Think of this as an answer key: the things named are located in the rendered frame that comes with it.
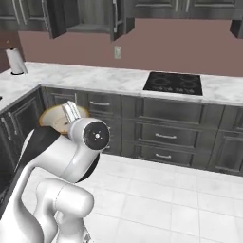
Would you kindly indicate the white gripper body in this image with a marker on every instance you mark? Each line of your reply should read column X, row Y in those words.
column 72, row 111

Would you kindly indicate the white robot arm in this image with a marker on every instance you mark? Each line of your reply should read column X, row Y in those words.
column 57, row 155

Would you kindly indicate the dark grey lower cupboard door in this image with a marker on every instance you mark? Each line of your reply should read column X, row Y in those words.
column 27, row 117
column 4, row 152
column 60, row 97
column 228, row 152

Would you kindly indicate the dark grey drawer front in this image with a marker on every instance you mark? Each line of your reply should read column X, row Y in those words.
column 104, row 109
column 232, row 118
column 115, row 136
column 169, row 129
column 177, row 159
column 171, row 110

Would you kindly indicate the white paper towel roll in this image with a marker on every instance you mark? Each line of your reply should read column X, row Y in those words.
column 15, row 60

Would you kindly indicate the dark grey open cupboard shelf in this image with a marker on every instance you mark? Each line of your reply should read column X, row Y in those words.
column 91, row 25

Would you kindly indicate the dark grey open cupboard door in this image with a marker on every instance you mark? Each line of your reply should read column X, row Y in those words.
column 237, row 29
column 60, row 17
column 121, row 19

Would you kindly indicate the black hob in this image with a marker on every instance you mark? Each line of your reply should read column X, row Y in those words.
column 173, row 83

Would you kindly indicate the dark grey upper cupboard door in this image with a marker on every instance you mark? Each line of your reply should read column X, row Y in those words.
column 215, row 9
column 31, row 14
column 158, row 8

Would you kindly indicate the beige wall outlet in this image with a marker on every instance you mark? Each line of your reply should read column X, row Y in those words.
column 117, row 52

